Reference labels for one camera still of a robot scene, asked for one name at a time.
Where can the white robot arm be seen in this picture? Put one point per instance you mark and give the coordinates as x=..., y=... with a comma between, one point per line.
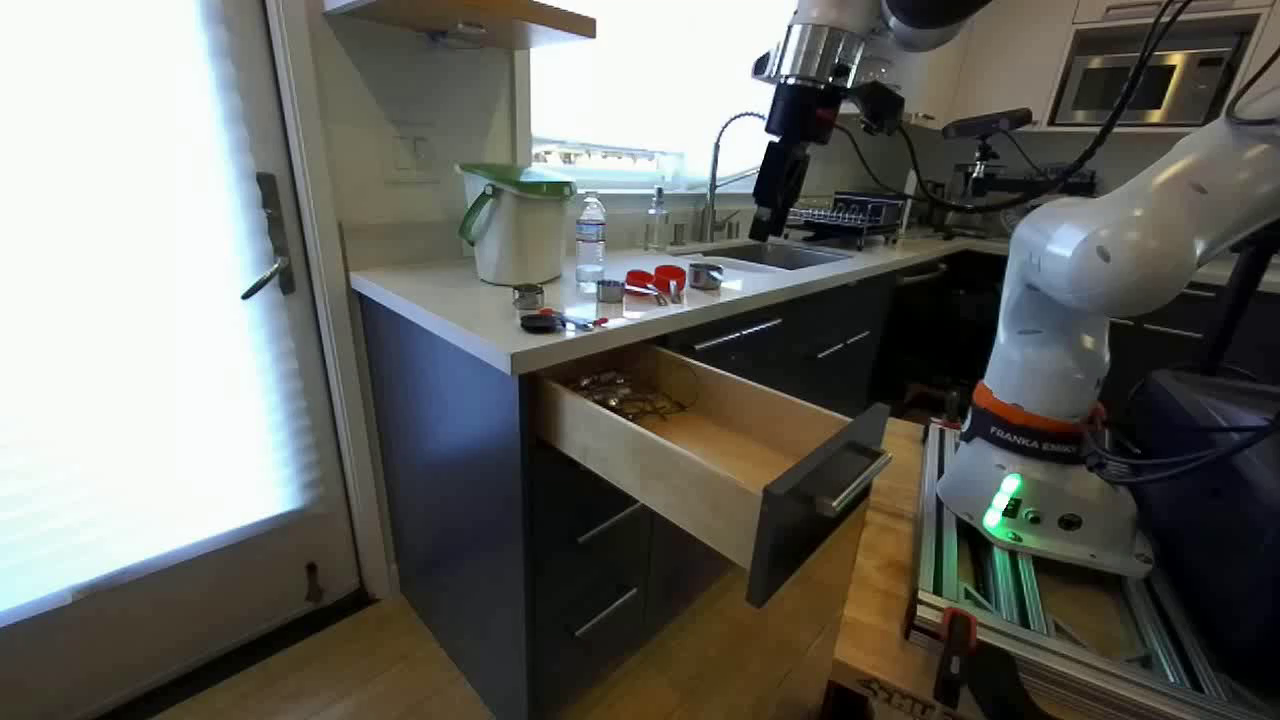
x=1075, y=267

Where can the wooden wall shelf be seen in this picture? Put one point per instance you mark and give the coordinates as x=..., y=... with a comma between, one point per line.
x=482, y=21

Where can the steel microwave oven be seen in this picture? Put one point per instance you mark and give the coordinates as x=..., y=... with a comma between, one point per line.
x=1182, y=84

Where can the large steel measuring cup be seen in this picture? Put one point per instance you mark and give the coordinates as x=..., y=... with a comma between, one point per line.
x=705, y=277

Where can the wooden drawer with dark front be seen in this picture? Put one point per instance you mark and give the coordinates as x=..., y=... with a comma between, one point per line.
x=747, y=471

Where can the items inside drawer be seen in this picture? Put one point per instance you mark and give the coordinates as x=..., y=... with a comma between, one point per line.
x=635, y=400

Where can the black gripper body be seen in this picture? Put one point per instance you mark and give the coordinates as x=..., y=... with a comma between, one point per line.
x=798, y=121

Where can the black round object on counter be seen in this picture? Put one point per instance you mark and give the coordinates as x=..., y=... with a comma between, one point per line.
x=541, y=321

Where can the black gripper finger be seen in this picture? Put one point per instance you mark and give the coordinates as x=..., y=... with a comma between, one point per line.
x=761, y=223

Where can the kitchen faucet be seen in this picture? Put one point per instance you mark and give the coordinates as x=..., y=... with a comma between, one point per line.
x=708, y=210

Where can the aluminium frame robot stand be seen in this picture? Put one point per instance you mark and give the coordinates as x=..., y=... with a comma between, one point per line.
x=1117, y=640

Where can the black camera on stand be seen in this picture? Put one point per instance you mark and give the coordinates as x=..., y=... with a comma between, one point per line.
x=982, y=130

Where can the white bin with green lid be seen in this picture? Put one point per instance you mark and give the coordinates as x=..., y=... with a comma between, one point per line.
x=512, y=223

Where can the dark kitchen cabinet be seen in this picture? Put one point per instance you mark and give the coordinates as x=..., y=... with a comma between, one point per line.
x=545, y=585

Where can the small steel measuring cup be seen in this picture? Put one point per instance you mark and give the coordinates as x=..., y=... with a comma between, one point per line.
x=609, y=293

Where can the small red measuring cup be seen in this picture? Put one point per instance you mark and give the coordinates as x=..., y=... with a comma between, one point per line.
x=643, y=283

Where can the white door with handle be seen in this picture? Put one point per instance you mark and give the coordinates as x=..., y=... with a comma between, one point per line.
x=171, y=474

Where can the clear plastic water bottle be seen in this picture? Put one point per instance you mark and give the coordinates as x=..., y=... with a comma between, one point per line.
x=590, y=240

